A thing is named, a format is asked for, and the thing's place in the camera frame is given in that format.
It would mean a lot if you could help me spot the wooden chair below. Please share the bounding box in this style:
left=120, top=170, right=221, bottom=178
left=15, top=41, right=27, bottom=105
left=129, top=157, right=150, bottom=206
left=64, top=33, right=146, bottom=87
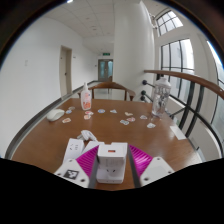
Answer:
left=78, top=81, right=137, bottom=102

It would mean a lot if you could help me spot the beige door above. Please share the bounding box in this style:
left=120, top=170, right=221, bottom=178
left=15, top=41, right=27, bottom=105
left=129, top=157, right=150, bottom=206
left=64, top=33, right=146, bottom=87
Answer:
left=59, top=45, right=73, bottom=98

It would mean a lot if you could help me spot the large black-framed window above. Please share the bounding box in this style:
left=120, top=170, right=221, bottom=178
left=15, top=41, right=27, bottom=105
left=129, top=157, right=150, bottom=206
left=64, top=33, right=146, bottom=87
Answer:
left=159, top=38, right=196, bottom=105

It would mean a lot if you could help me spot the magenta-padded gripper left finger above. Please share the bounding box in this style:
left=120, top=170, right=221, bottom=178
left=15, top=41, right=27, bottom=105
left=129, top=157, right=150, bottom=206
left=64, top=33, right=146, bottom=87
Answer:
left=54, top=144, right=100, bottom=189

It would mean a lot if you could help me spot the white power strip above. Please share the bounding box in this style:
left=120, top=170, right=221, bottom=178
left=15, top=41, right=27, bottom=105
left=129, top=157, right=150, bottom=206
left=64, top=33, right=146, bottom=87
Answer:
left=63, top=138, right=126, bottom=185

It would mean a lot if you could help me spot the wooden handrail with black balusters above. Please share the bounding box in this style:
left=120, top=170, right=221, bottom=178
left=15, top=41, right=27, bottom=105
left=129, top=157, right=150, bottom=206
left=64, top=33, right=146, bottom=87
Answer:
left=139, top=69, right=224, bottom=158

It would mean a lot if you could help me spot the white charger block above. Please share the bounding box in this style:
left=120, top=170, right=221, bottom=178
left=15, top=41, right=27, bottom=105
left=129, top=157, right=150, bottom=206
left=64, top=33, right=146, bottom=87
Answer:
left=97, top=142, right=129, bottom=170

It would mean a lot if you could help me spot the white paper card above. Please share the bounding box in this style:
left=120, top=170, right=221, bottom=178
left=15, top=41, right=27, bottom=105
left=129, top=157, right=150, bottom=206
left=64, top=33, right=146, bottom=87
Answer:
left=169, top=125, right=187, bottom=141

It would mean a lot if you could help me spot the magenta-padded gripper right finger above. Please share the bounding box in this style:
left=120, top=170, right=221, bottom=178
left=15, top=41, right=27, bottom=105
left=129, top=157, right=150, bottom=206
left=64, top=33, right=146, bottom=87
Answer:
left=127, top=143, right=175, bottom=188

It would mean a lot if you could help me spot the arched black-framed window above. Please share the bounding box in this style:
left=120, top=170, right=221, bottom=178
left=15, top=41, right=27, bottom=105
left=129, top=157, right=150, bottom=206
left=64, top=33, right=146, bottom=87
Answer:
left=155, top=9, right=184, bottom=37

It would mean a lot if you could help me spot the white bottle with orange label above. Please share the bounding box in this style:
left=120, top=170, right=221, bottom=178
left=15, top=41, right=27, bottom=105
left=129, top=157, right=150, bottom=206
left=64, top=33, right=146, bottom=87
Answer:
left=80, top=82, right=93, bottom=111

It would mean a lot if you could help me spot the white computer mouse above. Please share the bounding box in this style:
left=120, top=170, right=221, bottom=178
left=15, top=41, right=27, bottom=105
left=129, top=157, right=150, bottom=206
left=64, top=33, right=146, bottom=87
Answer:
left=46, top=108, right=66, bottom=122

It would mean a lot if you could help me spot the grey double door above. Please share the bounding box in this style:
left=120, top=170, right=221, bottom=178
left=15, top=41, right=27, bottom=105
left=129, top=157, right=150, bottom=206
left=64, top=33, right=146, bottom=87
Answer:
left=97, top=59, right=114, bottom=82

